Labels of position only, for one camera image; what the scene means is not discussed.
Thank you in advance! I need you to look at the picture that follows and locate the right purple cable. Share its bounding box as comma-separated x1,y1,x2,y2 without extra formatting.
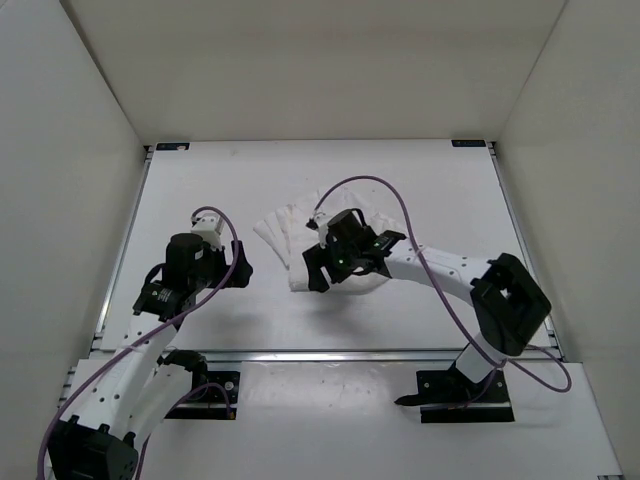
313,174,574,412

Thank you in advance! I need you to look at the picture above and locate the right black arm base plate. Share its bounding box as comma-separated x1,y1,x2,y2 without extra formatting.
394,369,515,424

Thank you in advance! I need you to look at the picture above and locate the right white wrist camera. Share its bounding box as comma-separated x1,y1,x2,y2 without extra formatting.
305,210,331,248

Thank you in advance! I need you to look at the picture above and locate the right blue corner label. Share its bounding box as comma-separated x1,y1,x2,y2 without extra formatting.
451,139,486,148

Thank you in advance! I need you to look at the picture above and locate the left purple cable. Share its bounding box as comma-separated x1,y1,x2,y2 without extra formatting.
38,206,239,480

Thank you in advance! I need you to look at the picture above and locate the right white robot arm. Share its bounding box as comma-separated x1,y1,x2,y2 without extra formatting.
302,208,551,401

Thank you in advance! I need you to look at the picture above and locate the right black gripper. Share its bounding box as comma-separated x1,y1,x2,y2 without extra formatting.
304,235,359,292

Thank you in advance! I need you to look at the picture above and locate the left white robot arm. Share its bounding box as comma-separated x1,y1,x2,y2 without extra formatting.
46,233,253,479

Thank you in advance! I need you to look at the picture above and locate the left blue corner label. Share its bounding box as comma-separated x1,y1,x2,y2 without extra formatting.
155,142,190,151

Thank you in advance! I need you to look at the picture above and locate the aluminium table front rail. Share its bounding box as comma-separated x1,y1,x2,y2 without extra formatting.
89,347,566,364

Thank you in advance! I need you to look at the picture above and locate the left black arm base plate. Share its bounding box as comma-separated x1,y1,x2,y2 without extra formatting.
165,366,241,421

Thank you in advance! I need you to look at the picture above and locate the blue corner label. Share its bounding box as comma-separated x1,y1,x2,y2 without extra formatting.
451,139,486,148
155,142,190,151

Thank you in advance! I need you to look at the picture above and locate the purple cable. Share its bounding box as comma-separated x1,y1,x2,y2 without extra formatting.
38,206,239,480
313,174,574,412

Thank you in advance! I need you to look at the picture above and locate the white pleated skirt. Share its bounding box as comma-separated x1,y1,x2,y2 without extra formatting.
253,187,406,293

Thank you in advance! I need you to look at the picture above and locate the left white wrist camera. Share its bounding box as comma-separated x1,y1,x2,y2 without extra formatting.
191,211,224,251

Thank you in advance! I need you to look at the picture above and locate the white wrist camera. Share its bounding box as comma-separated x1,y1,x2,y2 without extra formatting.
305,210,331,248
191,211,224,251

